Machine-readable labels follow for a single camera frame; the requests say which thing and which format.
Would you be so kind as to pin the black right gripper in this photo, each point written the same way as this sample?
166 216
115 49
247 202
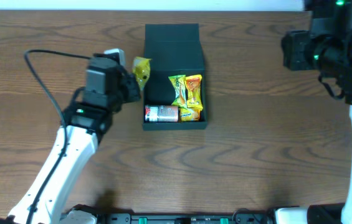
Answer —
292 50

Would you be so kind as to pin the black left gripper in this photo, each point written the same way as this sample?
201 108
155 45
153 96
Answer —
129 86

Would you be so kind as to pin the red Pringles can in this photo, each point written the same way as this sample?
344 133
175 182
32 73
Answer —
161 114

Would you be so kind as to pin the dark green gift box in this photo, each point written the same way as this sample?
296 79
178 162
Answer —
173 49

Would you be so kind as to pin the green snack packet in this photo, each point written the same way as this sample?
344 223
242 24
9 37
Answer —
178 83

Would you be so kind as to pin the orange Le-mond biscuit packet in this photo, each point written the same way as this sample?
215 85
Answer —
189 114

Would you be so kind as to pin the orange yellow Julie's snack packet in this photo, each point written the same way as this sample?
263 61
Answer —
193 86

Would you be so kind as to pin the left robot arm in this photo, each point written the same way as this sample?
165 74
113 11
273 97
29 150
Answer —
84 122

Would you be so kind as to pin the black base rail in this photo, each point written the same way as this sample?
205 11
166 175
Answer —
188 219

